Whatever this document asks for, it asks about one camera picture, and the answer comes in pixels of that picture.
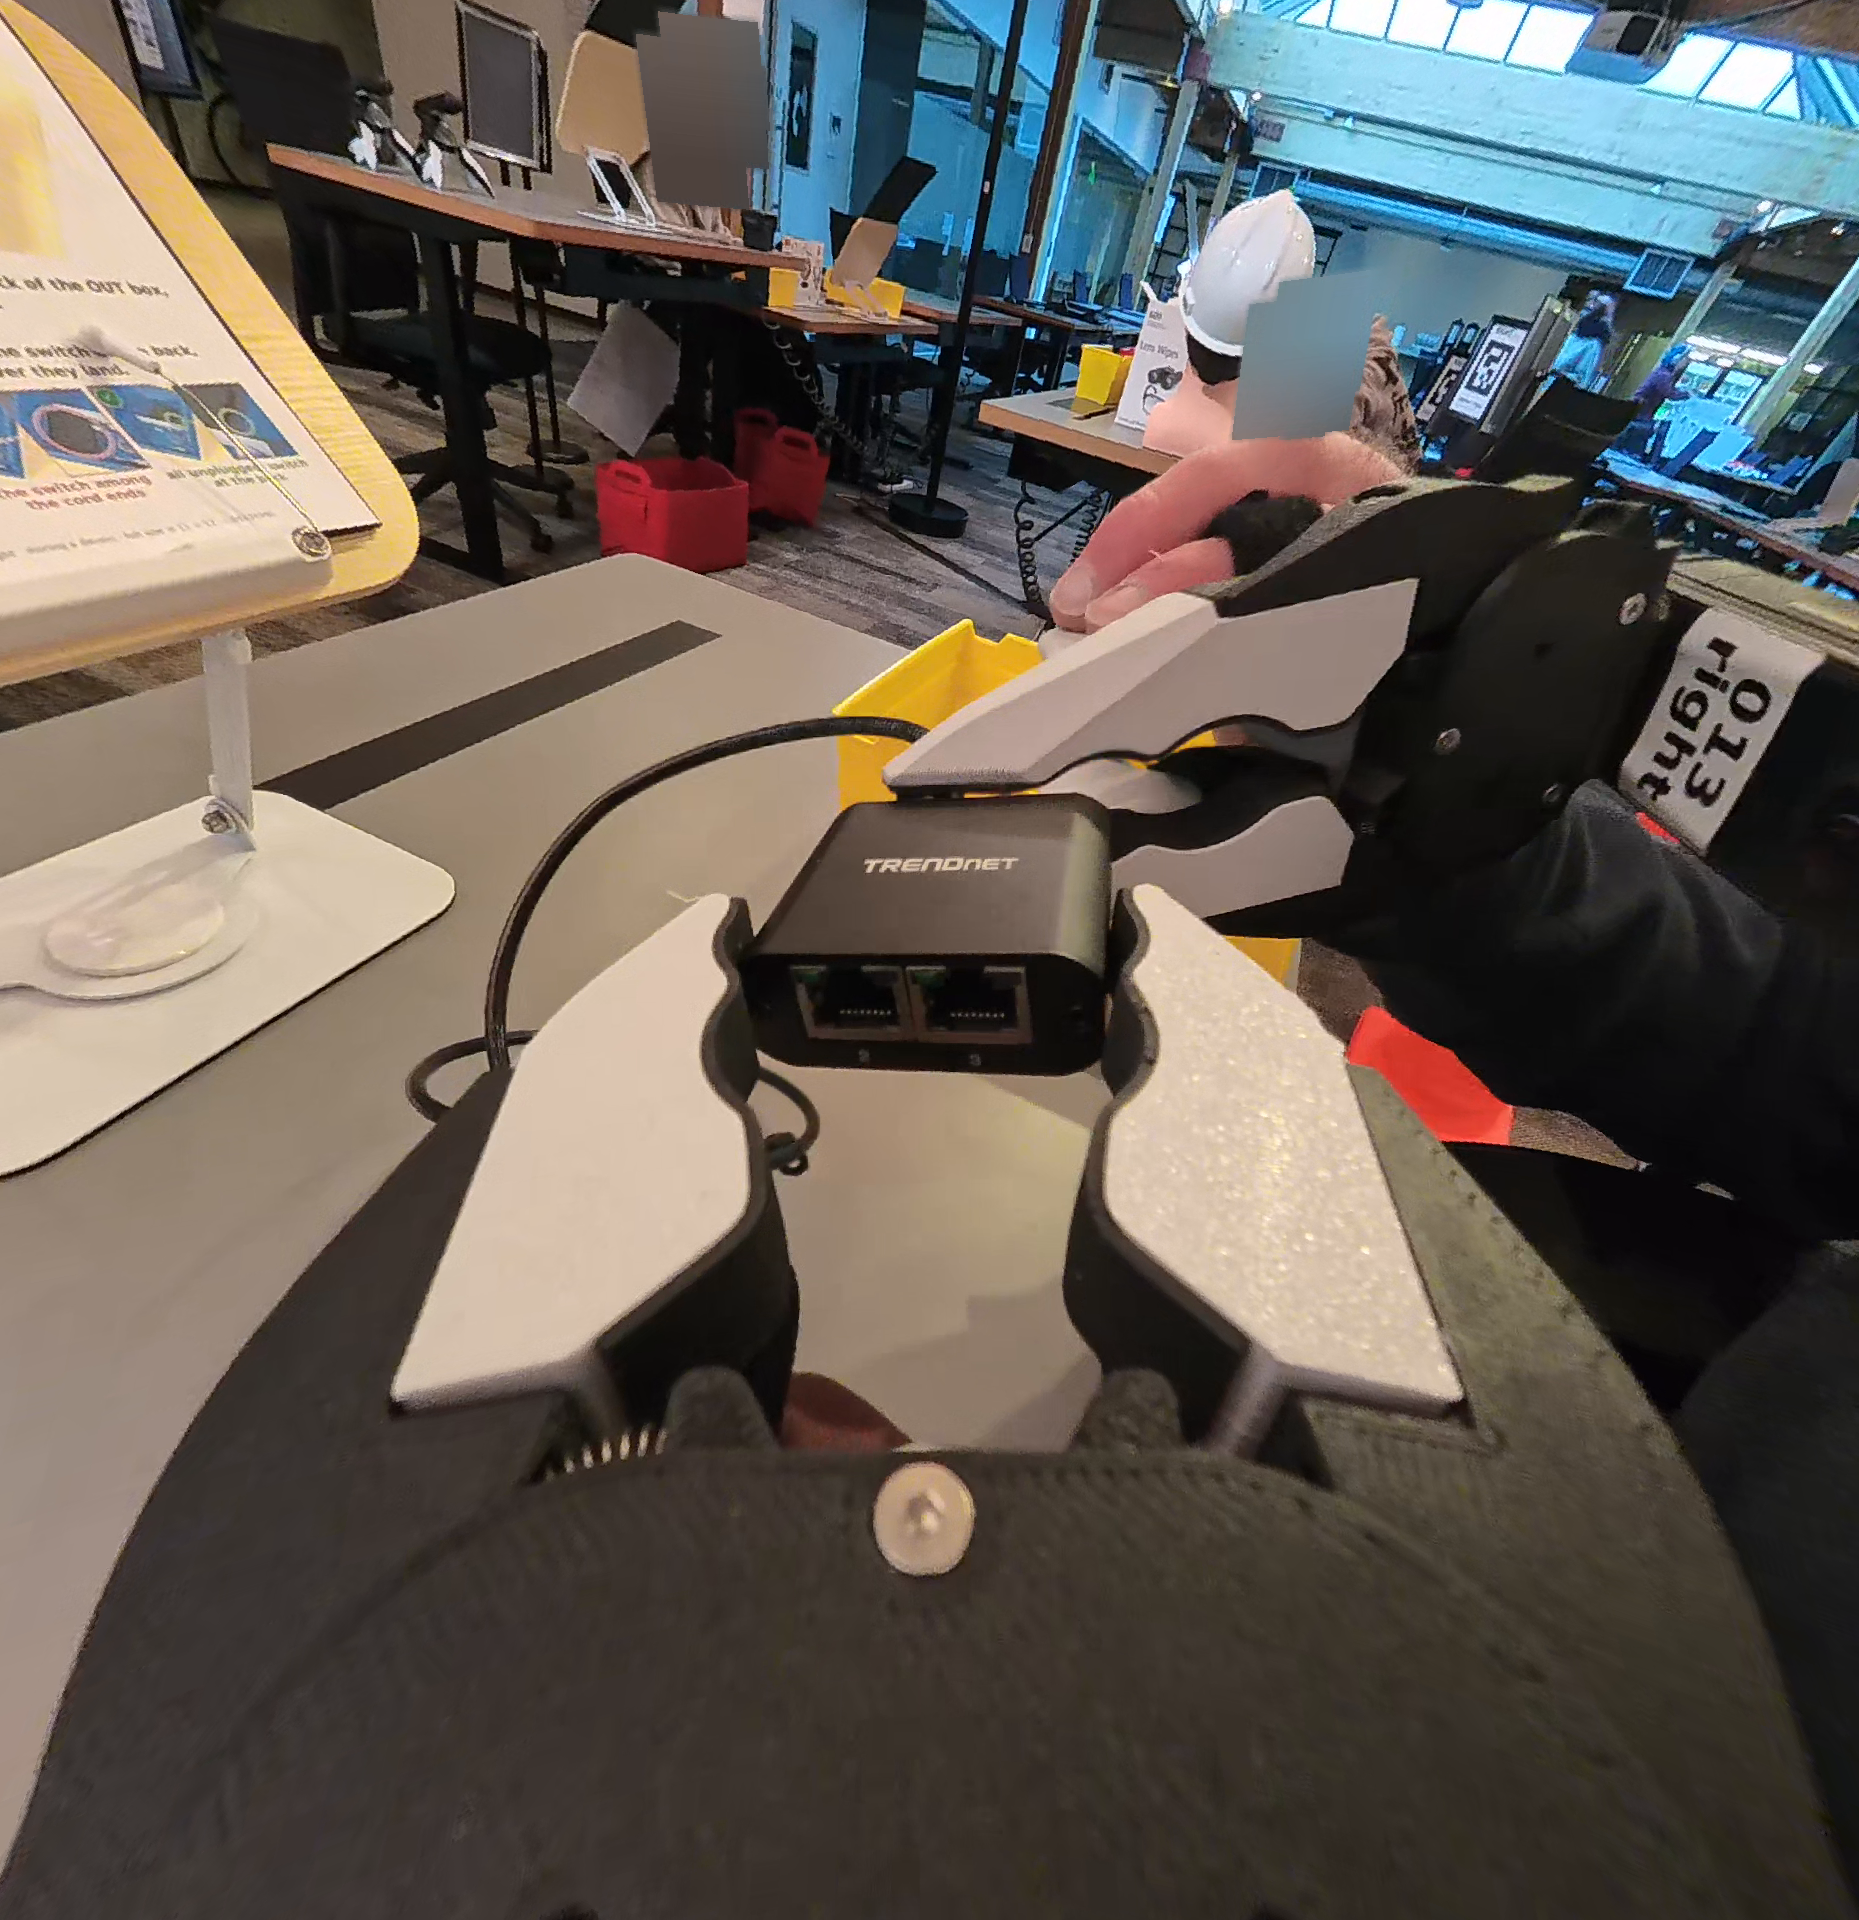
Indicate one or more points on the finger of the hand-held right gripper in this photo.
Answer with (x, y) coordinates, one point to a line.
(1259, 861)
(1199, 660)

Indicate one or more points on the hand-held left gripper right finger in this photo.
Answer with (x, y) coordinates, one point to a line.
(1259, 1200)

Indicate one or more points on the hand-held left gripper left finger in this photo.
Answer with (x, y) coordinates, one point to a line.
(585, 1185)

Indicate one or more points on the yellow plastic bin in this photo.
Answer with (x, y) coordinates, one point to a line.
(929, 681)

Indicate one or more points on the person's right hand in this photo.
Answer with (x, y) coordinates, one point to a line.
(1155, 540)

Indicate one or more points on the small yellow bin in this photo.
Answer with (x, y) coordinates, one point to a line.
(795, 287)
(1105, 383)

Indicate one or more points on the black white marker sign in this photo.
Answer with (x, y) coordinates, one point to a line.
(1496, 367)

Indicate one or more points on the black pole stand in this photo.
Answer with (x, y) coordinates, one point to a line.
(929, 517)

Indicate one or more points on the red fabric bin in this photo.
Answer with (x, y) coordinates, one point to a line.
(799, 480)
(675, 517)

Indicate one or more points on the white hanging paper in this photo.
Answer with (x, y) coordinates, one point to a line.
(625, 375)

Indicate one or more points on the instruction sheet on stand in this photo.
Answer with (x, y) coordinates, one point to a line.
(393, 555)

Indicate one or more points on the black desk chair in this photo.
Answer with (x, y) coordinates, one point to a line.
(464, 352)

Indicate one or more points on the black framed screen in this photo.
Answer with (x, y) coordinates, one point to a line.
(502, 82)

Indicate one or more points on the wooden desk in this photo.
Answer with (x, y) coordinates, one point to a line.
(359, 180)

